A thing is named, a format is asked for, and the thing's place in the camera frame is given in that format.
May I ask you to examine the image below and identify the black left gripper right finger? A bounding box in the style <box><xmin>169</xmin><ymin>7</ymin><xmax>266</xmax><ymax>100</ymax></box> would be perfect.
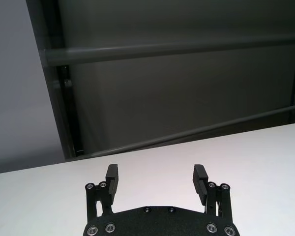
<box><xmin>192</xmin><ymin>164</ymin><xmax>234</xmax><ymax>221</ymax></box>

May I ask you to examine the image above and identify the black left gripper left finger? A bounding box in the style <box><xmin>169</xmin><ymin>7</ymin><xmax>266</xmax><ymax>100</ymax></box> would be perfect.
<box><xmin>85</xmin><ymin>164</ymin><xmax>120</xmax><ymax>221</ymax></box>

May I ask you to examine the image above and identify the grey frame column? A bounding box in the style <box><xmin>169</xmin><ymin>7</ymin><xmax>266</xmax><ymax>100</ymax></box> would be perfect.
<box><xmin>26</xmin><ymin>0</ymin><xmax>77</xmax><ymax>162</ymax></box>

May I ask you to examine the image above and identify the black slotted frame upright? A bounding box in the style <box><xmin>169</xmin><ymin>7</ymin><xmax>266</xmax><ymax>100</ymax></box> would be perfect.
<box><xmin>48</xmin><ymin>0</ymin><xmax>86</xmax><ymax>158</ymax></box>

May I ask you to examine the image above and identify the thick grey horizontal rail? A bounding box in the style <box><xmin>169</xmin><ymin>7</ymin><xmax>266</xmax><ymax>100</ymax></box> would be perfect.
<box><xmin>44</xmin><ymin>34</ymin><xmax>295</xmax><ymax>67</ymax></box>

